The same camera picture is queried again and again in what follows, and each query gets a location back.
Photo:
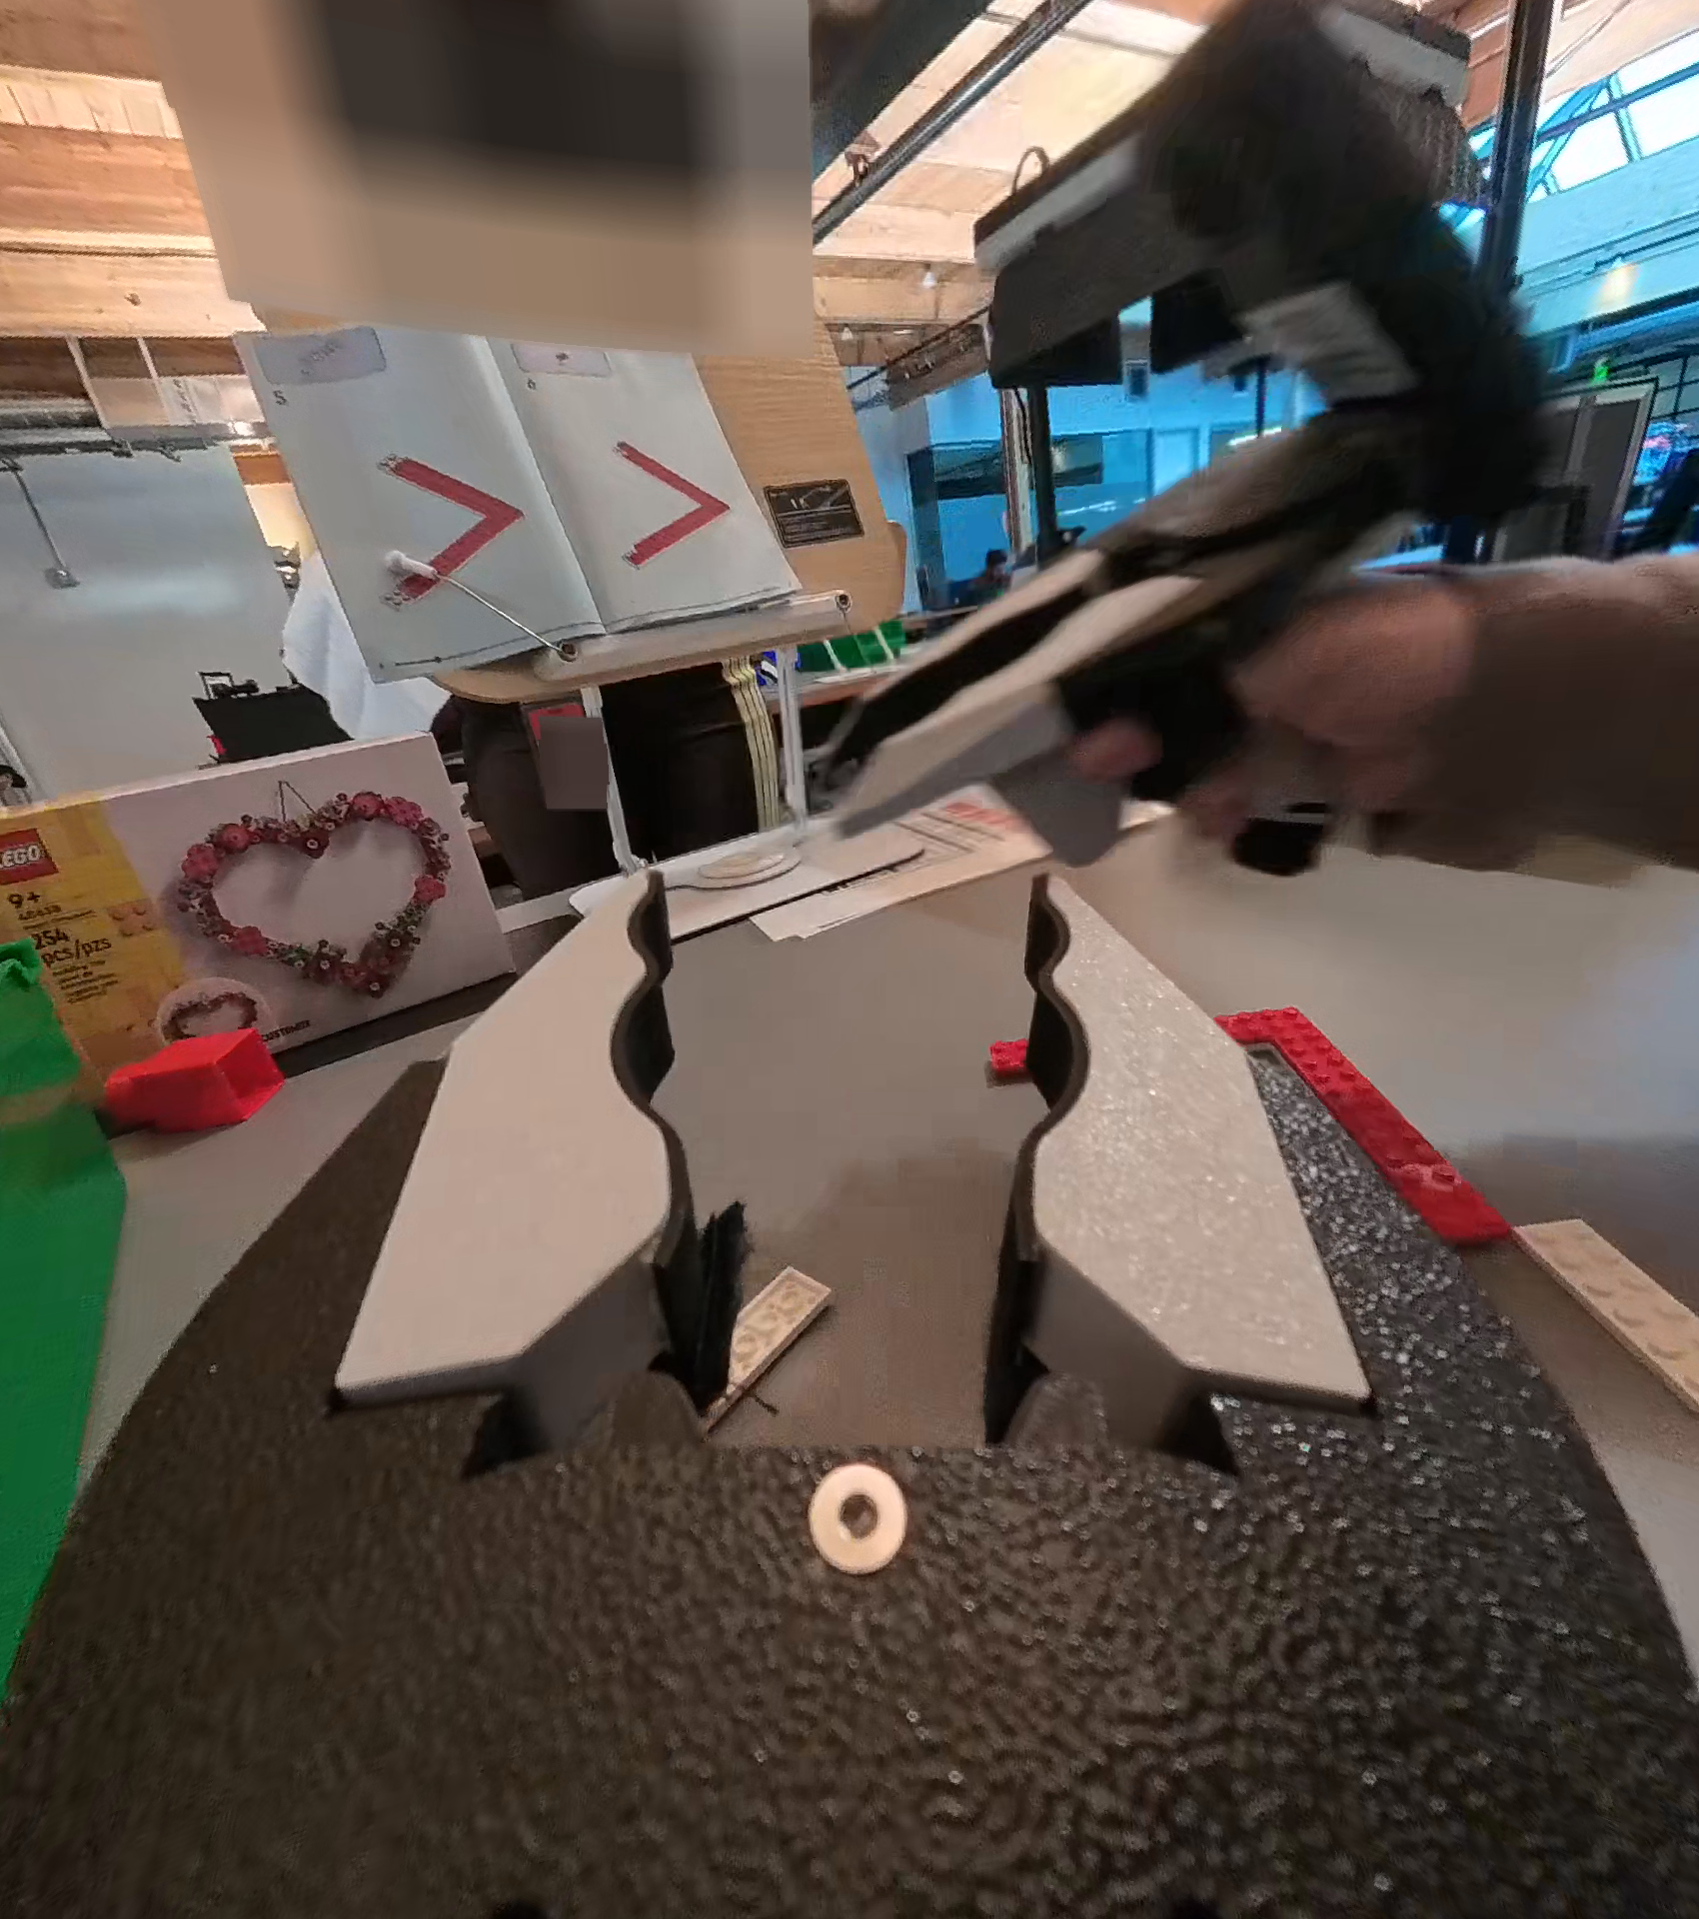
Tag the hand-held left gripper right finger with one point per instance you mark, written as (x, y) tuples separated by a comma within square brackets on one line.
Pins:
[(1181, 1201)]

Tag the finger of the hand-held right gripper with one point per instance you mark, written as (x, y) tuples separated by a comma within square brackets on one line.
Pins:
[(1000, 757), (1046, 629)]

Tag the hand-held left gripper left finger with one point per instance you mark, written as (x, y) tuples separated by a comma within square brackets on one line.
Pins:
[(535, 1170)]

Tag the red angled lego plate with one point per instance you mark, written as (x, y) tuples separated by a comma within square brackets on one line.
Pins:
[(1374, 1126)]

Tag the small tan lego plate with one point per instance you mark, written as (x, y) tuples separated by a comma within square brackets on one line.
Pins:
[(775, 1334)]

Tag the person's right forearm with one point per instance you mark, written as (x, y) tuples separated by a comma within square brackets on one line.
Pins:
[(1643, 706)]

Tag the lego set box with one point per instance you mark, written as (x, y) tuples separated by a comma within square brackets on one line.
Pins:
[(265, 902)]

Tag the long tan lego plate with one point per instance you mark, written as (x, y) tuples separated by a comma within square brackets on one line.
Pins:
[(1643, 1317)]

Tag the person's right hand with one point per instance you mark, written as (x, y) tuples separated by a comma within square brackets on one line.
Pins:
[(1343, 706)]

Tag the white paper sheets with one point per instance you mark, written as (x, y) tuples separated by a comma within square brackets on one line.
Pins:
[(909, 865)]

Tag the green storage bins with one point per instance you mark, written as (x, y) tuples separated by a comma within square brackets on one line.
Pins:
[(855, 650)]

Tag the red plastic block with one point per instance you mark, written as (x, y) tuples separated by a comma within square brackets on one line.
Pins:
[(192, 1079)]

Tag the black case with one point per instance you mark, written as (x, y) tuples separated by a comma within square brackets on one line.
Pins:
[(265, 721)]

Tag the open instruction booklet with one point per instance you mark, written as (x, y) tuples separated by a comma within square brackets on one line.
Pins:
[(516, 513)]

